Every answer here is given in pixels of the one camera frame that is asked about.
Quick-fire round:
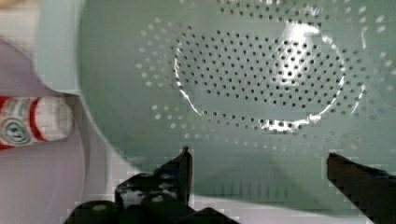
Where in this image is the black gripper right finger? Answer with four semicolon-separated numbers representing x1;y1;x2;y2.
327;153;396;224

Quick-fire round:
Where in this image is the red plush ketchup bottle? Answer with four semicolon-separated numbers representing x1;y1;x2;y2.
0;96;73;150

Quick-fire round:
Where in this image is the purple round plate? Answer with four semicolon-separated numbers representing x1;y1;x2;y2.
0;35;92;224

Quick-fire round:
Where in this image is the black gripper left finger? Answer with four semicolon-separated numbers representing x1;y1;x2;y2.
115;146;193;208

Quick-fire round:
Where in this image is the green plastic strainer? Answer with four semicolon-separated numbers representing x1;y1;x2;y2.
36;0;395;215

